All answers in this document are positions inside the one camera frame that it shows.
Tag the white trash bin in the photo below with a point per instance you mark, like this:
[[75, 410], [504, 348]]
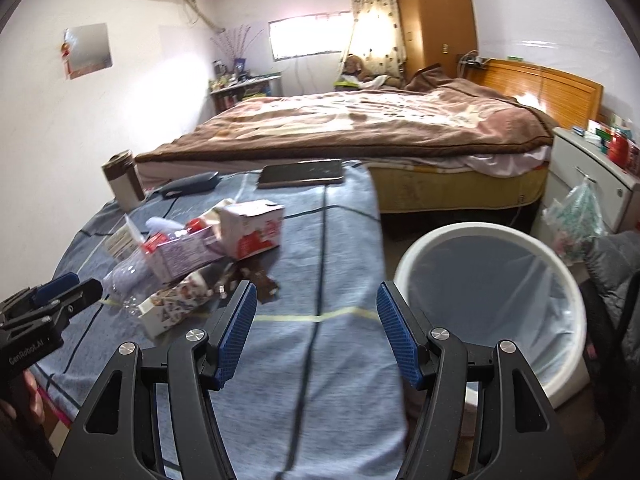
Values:
[[415, 259]]

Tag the green printed plastic bag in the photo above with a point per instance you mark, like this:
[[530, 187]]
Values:
[[575, 222]]

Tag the white foam fruit net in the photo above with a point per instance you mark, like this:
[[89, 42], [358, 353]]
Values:
[[169, 228]]

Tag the blue plaid table cloth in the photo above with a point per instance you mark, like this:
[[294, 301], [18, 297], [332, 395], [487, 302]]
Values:
[[317, 392]]

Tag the wall poster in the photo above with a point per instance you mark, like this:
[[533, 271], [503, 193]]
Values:
[[85, 50]]

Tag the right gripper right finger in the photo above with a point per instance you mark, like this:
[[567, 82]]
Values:
[[433, 360]]

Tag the white yogurt tub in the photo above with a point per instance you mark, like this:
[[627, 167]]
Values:
[[122, 243]]

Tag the bed mattress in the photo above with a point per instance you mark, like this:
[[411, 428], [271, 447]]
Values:
[[403, 184]]

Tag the white nightstand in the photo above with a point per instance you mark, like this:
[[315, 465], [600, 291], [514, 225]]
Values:
[[572, 160]]

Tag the patterned curtain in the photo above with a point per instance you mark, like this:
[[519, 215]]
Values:
[[377, 36]]

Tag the patterned paper cup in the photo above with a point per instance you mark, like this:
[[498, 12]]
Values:
[[170, 306]]

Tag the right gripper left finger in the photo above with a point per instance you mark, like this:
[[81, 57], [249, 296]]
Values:
[[198, 363]]

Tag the brown snack wrapper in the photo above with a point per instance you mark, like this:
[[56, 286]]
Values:
[[246, 270]]

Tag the dried branch decoration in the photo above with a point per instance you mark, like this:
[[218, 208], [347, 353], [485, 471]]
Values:
[[234, 42]]

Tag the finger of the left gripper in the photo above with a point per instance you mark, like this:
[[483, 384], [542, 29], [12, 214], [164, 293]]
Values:
[[78, 298], [45, 293]]

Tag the clear cola bottle red label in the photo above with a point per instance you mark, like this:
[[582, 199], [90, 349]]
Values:
[[130, 282]]

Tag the teddy bear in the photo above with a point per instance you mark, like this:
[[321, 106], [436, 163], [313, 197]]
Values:
[[353, 66]]

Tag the translucent bin liner bag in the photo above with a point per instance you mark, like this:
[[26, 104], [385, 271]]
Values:
[[495, 289]]

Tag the wooden wardrobe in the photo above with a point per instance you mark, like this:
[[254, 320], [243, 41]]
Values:
[[437, 32]]

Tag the left hand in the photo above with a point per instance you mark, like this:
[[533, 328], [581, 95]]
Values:
[[22, 404]]

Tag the wooden headboard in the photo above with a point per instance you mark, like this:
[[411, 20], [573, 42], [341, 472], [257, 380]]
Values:
[[569, 99]]

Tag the purple drink carton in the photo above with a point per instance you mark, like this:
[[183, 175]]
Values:
[[172, 258]]

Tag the strawberry milk carton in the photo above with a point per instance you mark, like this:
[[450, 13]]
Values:
[[250, 228]]

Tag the brown white thermos mug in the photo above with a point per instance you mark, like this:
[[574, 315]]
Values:
[[121, 174]]

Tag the black office chair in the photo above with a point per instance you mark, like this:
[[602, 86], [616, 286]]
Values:
[[615, 386]]

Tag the cluttered desk shelf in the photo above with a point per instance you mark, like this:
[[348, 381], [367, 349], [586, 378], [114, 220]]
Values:
[[226, 89]]

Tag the brown bed blanket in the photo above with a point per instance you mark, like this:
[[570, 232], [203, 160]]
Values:
[[434, 116]]

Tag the dark blue glasses case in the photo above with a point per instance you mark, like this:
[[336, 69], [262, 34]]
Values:
[[200, 183]]

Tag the red container on nightstand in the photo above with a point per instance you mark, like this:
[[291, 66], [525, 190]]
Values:
[[618, 149]]

